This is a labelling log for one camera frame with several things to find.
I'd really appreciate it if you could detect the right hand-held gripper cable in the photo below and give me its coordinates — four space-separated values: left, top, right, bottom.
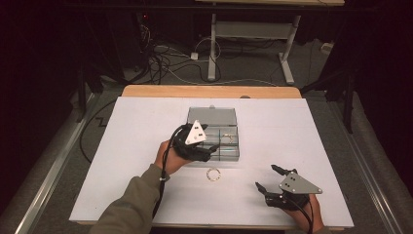
285 194 316 234

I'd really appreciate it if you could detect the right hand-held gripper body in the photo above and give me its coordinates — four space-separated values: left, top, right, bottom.
264 168 323 212

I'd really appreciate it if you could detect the white metal desk frame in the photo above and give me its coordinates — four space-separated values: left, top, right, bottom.
194 0 346 86

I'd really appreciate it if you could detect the left hand-held gripper cable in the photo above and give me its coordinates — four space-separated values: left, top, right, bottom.
151 124 187 219

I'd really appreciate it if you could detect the hand-held gripper cable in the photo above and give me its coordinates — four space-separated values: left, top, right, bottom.
151 124 187 219
285 194 316 234

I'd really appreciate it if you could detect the bundle of black floor cables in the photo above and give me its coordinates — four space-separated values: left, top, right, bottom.
139 23 222 86

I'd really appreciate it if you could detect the person's left hand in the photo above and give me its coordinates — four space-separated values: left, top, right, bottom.
153 139 193 176

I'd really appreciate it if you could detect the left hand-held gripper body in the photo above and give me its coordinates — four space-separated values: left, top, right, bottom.
170 119 212 163

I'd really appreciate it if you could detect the black metal stand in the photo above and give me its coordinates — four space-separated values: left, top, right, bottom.
76 64 105 124
300 64 358 135

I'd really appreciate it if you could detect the aluminium floor rail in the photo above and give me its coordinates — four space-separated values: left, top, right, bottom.
13 92 98 234
327 100 405 234

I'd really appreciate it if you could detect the person's right hand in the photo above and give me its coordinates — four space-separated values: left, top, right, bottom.
282 193 325 234

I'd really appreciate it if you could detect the wooden table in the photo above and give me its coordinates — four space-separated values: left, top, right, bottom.
76 84 347 232

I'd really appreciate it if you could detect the white table cover sheet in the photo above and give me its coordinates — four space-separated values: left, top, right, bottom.
68 96 355 228

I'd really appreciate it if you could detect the white floor cable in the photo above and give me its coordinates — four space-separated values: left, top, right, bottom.
165 37 277 87

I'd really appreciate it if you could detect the black floor cable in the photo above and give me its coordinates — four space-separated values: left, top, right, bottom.
79 98 118 164

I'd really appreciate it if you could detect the clear grey plastic compartment box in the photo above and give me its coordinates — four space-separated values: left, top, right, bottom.
186 104 242 163

